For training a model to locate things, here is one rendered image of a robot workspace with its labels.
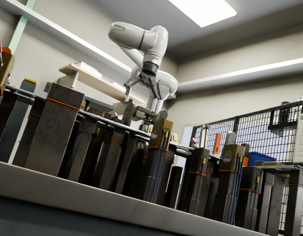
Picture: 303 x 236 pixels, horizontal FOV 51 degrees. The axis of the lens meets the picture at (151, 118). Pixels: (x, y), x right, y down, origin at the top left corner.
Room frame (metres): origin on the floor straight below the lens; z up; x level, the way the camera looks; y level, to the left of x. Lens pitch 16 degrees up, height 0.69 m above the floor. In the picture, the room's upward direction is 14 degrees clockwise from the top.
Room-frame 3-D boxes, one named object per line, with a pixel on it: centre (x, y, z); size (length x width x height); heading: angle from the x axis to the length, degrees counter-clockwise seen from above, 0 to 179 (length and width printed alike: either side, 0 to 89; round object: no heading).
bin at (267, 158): (1.96, -0.68, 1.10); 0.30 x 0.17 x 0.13; 14
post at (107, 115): (1.57, 0.23, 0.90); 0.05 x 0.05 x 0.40; 22
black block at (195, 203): (1.33, -0.25, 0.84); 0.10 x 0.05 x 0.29; 22
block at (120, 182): (1.42, 0.07, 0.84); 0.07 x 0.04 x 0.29; 22
